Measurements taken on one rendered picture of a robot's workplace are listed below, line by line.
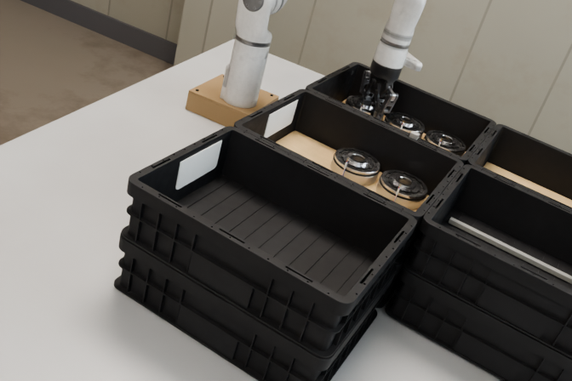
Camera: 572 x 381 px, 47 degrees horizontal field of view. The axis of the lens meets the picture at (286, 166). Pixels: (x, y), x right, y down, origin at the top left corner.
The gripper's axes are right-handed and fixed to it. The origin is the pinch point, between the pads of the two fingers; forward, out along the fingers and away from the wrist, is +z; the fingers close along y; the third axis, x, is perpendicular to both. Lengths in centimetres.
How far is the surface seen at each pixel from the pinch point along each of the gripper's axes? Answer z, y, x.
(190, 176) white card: -2, 31, -57
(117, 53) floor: 86, -224, -12
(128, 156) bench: 15, -3, -59
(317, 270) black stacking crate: 2, 53, -40
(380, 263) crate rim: -8, 63, -37
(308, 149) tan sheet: 2.1, 14.2, -23.7
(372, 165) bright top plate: -1.0, 25.7, -14.4
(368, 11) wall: 19, -142, 86
